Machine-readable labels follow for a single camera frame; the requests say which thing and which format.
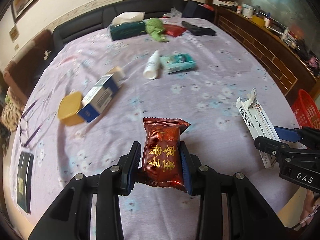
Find person's right hand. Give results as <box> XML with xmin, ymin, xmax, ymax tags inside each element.
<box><xmin>300</xmin><ymin>190</ymin><xmax>319</xmax><ymax>227</ymax></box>

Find brown armchair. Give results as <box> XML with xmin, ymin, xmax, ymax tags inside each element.
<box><xmin>3</xmin><ymin>29</ymin><xmax>55</xmax><ymax>104</ymax></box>

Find yellow round plastic container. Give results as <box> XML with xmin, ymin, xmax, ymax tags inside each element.
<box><xmin>57</xmin><ymin>92</ymin><xmax>84</xmax><ymax>126</ymax></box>

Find green cloth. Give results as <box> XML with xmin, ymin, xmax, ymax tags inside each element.
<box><xmin>144</xmin><ymin>18</ymin><xmax>169</xmax><ymax>42</ymax></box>

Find teal tissue pack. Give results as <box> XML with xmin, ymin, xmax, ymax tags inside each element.
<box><xmin>159</xmin><ymin>53</ymin><xmax>196</xmax><ymax>74</ymax></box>

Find purple frame eyeglasses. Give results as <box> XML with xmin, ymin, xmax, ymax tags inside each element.
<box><xmin>18</xmin><ymin>92</ymin><xmax>56</xmax><ymax>148</ymax></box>

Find long white medicine box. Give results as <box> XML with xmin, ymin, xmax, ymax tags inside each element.
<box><xmin>235</xmin><ymin>87</ymin><xmax>281</xmax><ymax>169</ymax></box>

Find blue white medicine box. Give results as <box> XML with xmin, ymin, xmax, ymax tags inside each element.
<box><xmin>77</xmin><ymin>66</ymin><xmax>125</xmax><ymax>123</ymax></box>

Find wooden brick-pattern cabinet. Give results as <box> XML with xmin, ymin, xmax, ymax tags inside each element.
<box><xmin>214</xmin><ymin>6</ymin><xmax>319</xmax><ymax>105</ymax></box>

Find dark green tissue box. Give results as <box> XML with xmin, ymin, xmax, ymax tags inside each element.
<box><xmin>110</xmin><ymin>11</ymin><xmax>146</xmax><ymax>41</ymax></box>

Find yellow tape roll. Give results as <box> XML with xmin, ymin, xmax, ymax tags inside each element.
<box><xmin>251</xmin><ymin>15</ymin><xmax>265</xmax><ymax>27</ymax></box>

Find patterned blanket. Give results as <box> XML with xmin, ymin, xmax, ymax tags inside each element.
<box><xmin>1</xmin><ymin>87</ymin><xmax>25</xmax><ymax>132</ymax></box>

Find red packet near cloth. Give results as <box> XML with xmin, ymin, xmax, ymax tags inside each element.
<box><xmin>163</xmin><ymin>24</ymin><xmax>187</xmax><ymax>37</ymax></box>

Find red plastic mesh basket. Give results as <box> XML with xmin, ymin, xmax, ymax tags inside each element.
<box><xmin>291</xmin><ymin>89</ymin><xmax>320</xmax><ymax>129</ymax></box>

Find white plastic bottle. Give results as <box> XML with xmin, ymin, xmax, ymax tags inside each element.
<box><xmin>143</xmin><ymin>50</ymin><xmax>160</xmax><ymax>80</ymax></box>

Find black smartphone with sticker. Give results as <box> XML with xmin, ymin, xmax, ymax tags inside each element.
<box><xmin>17</xmin><ymin>152</ymin><xmax>34</xmax><ymax>213</ymax></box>

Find clear plastic bag on sofa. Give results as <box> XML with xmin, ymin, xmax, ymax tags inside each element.
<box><xmin>166</xmin><ymin>8</ymin><xmax>182</xmax><ymax>18</ymax></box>

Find floral purple tablecloth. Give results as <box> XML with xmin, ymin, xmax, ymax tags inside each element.
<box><xmin>12</xmin><ymin>29</ymin><xmax>297</xmax><ymax>238</ymax></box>

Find white jar on cabinet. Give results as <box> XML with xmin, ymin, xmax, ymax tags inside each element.
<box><xmin>242</xmin><ymin>4</ymin><xmax>254</xmax><ymax>18</ymax></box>

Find black leather sofa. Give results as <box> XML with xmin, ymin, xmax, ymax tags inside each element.
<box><xmin>52</xmin><ymin>0</ymin><xmax>216</xmax><ymax>53</ymax></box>

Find red snack packet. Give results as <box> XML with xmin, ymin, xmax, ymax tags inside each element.
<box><xmin>136</xmin><ymin>117</ymin><xmax>190</xmax><ymax>192</ymax></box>

